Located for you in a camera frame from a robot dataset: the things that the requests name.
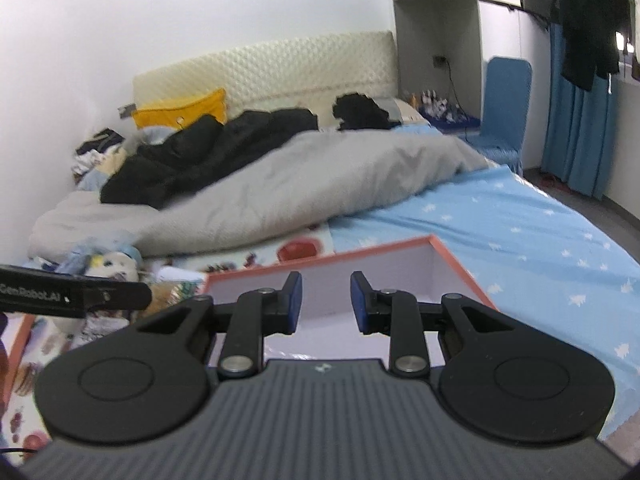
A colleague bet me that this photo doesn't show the black fuzzy garment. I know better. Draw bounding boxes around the black fuzzy garment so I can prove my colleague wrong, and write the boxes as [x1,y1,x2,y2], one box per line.
[332,92,401,132]

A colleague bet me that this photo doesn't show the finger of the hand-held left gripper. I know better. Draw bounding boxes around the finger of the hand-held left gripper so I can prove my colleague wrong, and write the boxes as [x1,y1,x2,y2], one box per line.
[86,281,154,313]

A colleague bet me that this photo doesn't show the fruit printed mat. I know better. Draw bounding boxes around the fruit printed mat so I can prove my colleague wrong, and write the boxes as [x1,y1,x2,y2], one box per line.
[0,220,347,454]

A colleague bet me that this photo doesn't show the black padded jacket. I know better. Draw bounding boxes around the black padded jacket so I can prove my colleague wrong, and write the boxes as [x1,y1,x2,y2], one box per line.
[99,107,321,211]

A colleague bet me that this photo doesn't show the blue tray of small items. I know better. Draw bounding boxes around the blue tray of small items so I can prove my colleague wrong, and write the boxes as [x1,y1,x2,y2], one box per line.
[410,88,484,124]

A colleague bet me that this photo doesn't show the blue curtain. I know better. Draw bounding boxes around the blue curtain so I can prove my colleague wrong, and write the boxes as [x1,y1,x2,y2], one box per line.
[541,22,621,201]

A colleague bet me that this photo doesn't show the blue star bedsheet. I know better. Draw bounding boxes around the blue star bedsheet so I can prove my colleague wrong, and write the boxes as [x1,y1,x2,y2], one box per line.
[330,122,640,442]

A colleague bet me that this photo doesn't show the yellow pillow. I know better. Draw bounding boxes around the yellow pillow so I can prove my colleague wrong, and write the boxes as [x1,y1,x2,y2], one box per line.
[131,88,229,130]

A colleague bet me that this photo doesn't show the plush toy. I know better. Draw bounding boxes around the plush toy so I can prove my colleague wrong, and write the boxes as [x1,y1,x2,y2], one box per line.
[30,237,207,347]

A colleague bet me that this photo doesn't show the cream quilted headboard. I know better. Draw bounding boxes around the cream quilted headboard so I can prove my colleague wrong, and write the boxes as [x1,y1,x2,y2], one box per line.
[132,30,401,129]

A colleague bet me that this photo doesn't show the hanging dark clothes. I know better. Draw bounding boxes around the hanging dark clothes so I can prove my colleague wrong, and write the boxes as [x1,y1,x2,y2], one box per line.
[515,0,634,92]

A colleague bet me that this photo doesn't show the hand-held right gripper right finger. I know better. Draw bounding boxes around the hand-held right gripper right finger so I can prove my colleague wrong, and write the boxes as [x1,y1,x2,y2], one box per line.
[349,270,514,377]

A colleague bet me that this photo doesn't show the orange-rimmed white box lid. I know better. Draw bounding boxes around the orange-rimmed white box lid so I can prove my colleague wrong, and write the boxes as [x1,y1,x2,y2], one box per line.
[0,315,36,411]

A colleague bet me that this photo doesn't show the blue covered chair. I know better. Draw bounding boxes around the blue covered chair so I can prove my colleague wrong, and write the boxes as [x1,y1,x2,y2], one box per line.
[465,56,534,177]

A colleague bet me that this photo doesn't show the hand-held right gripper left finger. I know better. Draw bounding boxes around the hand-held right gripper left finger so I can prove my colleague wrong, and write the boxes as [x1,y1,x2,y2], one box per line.
[136,270,304,380]

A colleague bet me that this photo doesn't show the heap of folded clothes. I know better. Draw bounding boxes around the heap of folded clothes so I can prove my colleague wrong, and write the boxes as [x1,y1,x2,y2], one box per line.
[71,128,129,189]

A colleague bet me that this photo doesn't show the beige pillow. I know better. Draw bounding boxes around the beige pillow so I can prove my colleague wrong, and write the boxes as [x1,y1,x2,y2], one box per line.
[377,96,432,126]

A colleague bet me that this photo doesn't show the orange-rimmed white cardboard box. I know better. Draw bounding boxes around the orange-rimmed white cardboard box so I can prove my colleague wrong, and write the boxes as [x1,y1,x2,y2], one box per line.
[202,234,501,362]

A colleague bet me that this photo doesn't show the grey duvet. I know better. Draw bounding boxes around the grey duvet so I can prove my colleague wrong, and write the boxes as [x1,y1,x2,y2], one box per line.
[27,127,492,262]

